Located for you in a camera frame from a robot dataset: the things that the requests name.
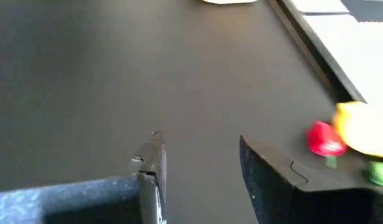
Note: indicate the yellow lemon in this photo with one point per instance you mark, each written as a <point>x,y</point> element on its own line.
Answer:
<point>362,127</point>

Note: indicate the black table mat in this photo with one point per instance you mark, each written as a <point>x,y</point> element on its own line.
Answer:
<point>117,77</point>

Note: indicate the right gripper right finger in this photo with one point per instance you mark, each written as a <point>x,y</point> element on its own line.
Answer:
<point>303,199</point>

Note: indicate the small green pepper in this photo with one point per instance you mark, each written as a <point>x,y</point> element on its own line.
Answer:
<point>379,172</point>

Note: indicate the small red pepper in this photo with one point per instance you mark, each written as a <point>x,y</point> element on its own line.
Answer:
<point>325,138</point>

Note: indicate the black aluminium table frame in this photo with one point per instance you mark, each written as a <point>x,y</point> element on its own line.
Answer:
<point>309,46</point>

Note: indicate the yellow plastic basket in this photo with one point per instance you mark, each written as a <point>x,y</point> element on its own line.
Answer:
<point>228,1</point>

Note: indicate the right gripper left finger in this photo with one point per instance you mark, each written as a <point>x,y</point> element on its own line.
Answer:
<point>85,202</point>

